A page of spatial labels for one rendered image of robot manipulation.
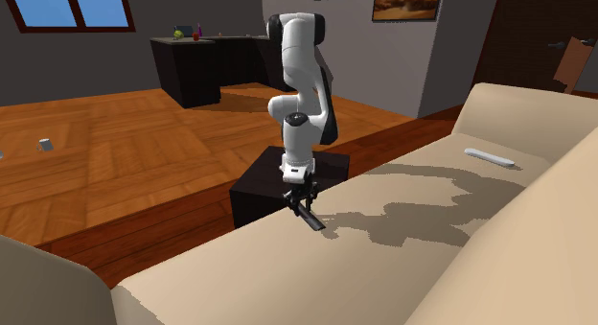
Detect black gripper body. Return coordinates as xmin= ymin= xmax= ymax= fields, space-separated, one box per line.
xmin=287 ymin=180 xmax=314 ymax=199

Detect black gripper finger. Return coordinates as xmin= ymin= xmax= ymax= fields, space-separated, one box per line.
xmin=304 ymin=182 xmax=322 ymax=210
xmin=282 ymin=192 xmax=301 ymax=217

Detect black robot stand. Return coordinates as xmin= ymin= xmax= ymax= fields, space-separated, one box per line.
xmin=228 ymin=145 xmax=351 ymax=230

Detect beige sofa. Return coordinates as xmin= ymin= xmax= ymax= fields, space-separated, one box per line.
xmin=0 ymin=81 xmax=598 ymax=325

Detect black corner desk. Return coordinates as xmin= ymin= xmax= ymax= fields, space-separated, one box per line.
xmin=149 ymin=23 xmax=300 ymax=109

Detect white remote control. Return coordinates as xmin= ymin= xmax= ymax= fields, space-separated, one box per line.
xmin=463 ymin=147 xmax=517 ymax=170

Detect dark brown door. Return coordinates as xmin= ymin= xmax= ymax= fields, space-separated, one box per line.
xmin=471 ymin=0 xmax=598 ymax=94

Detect brown flat board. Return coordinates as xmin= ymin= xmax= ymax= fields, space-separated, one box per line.
xmin=552 ymin=35 xmax=596 ymax=95

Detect wall picture of desert landscape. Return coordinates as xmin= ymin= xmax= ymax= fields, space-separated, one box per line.
xmin=371 ymin=0 xmax=444 ymax=23

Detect window with dark red frame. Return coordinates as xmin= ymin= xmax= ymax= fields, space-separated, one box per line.
xmin=0 ymin=0 xmax=137 ymax=35

